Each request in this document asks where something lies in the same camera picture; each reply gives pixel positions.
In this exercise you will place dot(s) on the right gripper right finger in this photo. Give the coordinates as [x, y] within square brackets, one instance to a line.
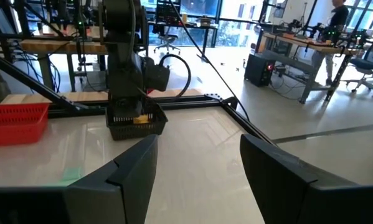
[276, 186]

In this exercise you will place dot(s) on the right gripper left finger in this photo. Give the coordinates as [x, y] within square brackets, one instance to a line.
[133, 186]

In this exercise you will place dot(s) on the orange cube block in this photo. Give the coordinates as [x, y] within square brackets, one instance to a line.
[141, 119]

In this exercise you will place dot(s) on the long teal block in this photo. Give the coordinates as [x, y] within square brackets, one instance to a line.
[71, 174]

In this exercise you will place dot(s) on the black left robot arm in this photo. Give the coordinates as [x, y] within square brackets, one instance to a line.
[120, 25]

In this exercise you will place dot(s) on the black plastic basket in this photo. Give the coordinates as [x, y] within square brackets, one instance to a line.
[133, 130]

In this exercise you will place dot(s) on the office chair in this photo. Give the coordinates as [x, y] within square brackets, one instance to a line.
[365, 67]
[167, 42]

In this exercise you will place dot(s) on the wooden workbench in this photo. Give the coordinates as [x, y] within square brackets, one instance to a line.
[61, 46]
[314, 48]

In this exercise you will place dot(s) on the black desk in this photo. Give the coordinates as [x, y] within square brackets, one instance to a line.
[186, 25]

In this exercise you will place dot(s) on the red plastic basket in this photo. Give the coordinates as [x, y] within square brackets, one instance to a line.
[15, 124]

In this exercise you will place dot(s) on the black computer tower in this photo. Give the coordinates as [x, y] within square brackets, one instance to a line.
[258, 70]

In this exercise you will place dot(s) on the person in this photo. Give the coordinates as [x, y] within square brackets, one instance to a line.
[338, 18]

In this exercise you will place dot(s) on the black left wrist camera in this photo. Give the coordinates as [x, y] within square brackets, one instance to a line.
[156, 74]

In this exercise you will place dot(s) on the black aluminium table frame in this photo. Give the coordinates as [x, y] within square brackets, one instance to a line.
[33, 84]

